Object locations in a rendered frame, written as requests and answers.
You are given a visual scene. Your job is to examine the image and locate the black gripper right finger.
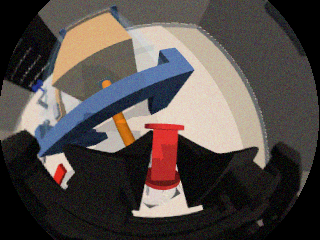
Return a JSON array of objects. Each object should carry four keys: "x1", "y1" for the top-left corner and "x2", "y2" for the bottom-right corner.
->
[{"x1": 176, "y1": 133, "x2": 259, "y2": 209}]

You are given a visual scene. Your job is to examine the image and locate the dark blue rectangular frame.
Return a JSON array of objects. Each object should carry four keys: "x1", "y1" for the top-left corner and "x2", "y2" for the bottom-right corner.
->
[{"x1": 37, "y1": 59, "x2": 195, "y2": 159}]

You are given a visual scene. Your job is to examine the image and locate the red flat bar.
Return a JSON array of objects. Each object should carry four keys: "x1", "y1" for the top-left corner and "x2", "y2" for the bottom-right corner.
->
[{"x1": 53, "y1": 163, "x2": 67, "y2": 185}]

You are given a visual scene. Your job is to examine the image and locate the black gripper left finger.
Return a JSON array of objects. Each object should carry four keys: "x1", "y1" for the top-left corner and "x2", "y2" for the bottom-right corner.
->
[{"x1": 63, "y1": 129, "x2": 153, "y2": 212}]

